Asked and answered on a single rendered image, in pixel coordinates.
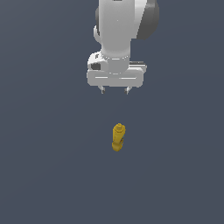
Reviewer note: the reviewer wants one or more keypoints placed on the yellow bottle-shaped object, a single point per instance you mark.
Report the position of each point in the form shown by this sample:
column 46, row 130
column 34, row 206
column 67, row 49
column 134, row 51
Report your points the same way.
column 117, row 137

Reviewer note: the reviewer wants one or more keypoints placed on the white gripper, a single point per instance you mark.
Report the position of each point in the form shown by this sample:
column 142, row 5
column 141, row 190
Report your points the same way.
column 115, row 76

